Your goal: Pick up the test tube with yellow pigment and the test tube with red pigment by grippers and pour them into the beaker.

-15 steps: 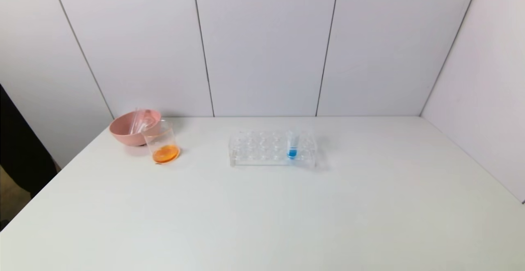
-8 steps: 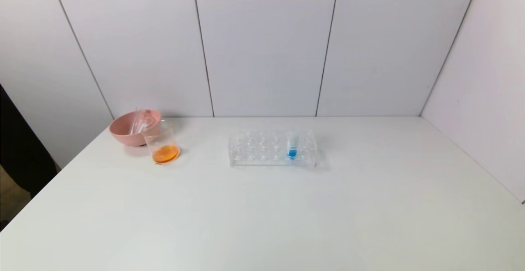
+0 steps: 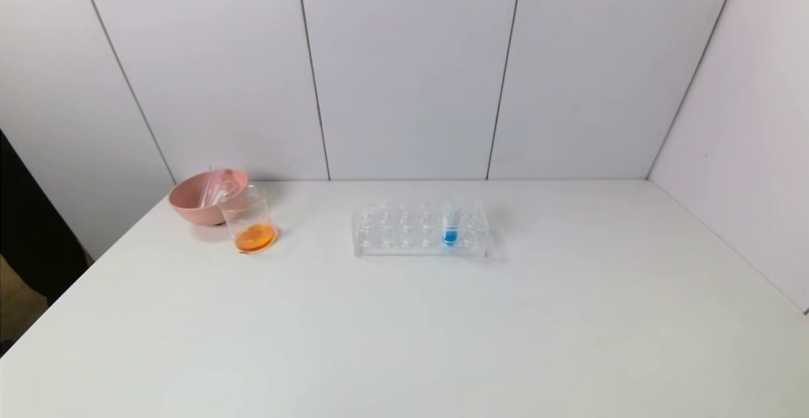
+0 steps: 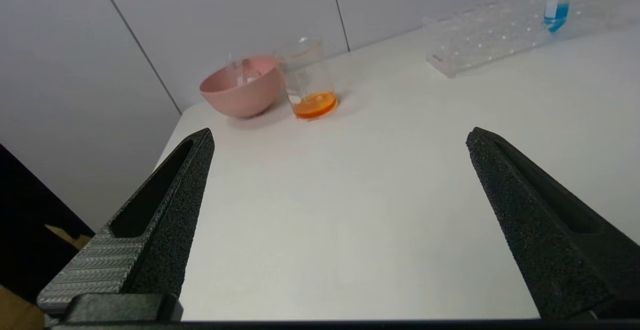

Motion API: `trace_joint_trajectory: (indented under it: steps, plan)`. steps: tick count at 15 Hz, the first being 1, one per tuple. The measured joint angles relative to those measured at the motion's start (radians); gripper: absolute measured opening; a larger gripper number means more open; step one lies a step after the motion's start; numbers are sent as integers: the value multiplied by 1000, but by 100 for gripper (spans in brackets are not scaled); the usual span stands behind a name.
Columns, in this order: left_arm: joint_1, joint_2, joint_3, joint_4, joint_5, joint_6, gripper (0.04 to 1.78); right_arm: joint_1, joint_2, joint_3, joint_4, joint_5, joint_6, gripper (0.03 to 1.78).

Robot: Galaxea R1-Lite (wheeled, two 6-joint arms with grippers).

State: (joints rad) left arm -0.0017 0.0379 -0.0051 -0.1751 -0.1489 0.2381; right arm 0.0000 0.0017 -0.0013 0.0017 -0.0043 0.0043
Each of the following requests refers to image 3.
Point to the test tube with yellow pigment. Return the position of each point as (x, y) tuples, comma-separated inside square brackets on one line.
[(207, 187)]

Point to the test tube with blue pigment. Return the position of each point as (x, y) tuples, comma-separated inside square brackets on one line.
[(450, 234)]

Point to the person leg in black trousers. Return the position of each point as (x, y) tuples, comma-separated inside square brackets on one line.
[(31, 234)]

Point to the test tube with red pigment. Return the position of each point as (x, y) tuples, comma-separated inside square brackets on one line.
[(222, 191)]

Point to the clear plastic test tube rack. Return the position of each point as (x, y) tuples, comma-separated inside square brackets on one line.
[(471, 241)]

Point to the pink bowl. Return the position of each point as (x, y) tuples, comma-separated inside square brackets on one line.
[(196, 203)]

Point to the clear glass beaker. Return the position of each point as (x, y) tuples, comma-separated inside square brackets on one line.
[(253, 231)]

